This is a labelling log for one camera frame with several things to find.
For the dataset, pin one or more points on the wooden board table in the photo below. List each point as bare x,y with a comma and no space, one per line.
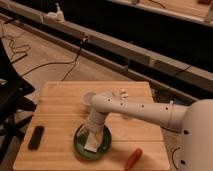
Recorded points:
61,112

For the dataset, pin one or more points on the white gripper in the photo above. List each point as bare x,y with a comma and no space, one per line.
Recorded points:
94,124

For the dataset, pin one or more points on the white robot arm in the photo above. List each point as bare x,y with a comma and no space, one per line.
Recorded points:
193,122

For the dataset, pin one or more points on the white bottle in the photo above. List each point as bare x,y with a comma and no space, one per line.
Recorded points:
123,94

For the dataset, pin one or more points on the black office chair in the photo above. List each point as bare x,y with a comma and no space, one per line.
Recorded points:
12,97

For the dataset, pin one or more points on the black remote control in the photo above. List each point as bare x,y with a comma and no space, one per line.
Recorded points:
36,138

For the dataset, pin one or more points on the white sponge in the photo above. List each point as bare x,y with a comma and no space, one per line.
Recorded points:
90,144

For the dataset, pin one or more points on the green plate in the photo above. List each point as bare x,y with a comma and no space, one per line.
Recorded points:
80,141

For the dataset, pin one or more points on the white object on ledge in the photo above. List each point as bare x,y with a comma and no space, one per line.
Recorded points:
58,15

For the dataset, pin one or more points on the orange carrot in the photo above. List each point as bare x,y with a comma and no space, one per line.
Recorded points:
134,157

